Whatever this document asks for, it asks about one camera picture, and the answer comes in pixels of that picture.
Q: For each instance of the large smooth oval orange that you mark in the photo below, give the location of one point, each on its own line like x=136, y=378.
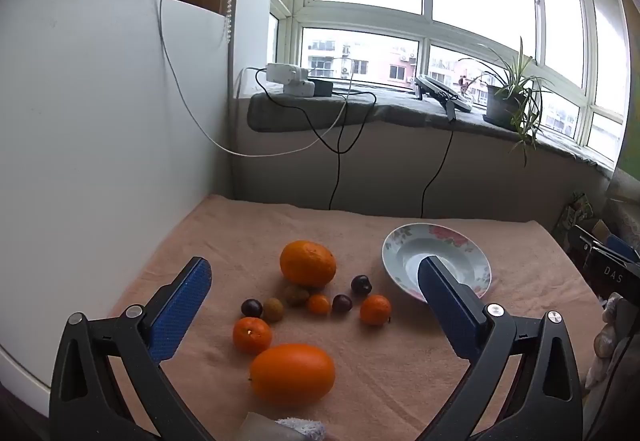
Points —
x=292, y=374

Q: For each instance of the potted spider plant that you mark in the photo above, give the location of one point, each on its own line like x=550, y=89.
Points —
x=500, y=106

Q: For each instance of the green printed box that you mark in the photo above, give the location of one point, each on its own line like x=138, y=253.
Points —
x=575, y=216

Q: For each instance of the grey sill cloth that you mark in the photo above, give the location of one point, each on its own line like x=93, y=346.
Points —
x=400, y=113

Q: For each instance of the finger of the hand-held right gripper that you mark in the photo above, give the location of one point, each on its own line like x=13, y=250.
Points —
x=587, y=241

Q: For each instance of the large dimpled round orange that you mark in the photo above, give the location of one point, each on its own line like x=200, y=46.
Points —
x=307, y=263

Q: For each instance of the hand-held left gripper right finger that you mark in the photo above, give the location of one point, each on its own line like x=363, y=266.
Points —
x=447, y=306

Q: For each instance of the floral white plate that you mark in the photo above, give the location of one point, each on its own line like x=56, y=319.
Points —
x=440, y=241

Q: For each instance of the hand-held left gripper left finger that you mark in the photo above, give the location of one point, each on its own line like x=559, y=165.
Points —
x=180, y=311

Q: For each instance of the white power adapter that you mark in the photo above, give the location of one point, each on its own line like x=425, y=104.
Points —
x=299, y=88

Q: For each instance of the white power adapters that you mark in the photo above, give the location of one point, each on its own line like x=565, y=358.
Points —
x=285, y=72

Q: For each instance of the small mandarin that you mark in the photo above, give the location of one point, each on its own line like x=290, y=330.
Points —
x=252, y=335
x=375, y=310

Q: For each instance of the tiny orange kumquat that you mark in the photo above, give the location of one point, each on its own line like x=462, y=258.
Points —
x=319, y=304

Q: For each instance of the dark plum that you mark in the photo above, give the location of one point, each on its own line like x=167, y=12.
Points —
x=342, y=303
x=361, y=284
x=252, y=307

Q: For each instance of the black device on windowsill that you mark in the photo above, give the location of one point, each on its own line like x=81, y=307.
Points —
x=440, y=88

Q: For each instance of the pink towel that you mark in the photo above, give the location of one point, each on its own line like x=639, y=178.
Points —
x=380, y=371

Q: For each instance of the black power adapter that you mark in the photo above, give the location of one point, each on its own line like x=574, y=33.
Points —
x=322, y=88

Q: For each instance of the white window frame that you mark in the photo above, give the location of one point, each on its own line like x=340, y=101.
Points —
x=427, y=23

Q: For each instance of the person's left forearm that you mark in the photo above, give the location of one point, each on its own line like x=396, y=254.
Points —
x=300, y=431

